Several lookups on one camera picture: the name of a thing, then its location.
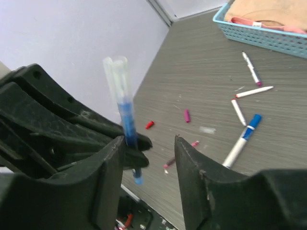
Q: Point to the peach folded towel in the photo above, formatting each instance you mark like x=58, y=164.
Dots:
x=281, y=15

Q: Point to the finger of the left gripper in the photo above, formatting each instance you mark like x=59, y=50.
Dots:
x=51, y=102
x=44, y=164

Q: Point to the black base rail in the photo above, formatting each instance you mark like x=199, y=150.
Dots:
x=135, y=214

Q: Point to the white pen red tip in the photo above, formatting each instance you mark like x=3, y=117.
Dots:
x=255, y=91

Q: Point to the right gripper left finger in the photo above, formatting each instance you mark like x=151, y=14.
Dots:
x=82, y=197

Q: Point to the white marker blue print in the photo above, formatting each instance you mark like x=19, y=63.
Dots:
x=241, y=142

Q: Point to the purple pen cap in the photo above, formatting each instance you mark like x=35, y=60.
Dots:
x=186, y=115

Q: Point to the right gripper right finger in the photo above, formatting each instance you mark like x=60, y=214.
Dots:
x=216, y=198

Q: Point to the red gel pen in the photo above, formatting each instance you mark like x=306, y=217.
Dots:
x=180, y=150

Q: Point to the blue gel pen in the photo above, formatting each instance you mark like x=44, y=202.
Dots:
x=128, y=124

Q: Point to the white pen with clear cap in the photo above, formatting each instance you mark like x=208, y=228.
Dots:
x=238, y=112

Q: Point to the blue plastic basket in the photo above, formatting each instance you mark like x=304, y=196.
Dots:
x=285, y=42

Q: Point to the red cap lower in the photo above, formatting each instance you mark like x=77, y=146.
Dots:
x=149, y=125

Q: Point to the white pen upper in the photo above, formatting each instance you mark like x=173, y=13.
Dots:
x=252, y=69

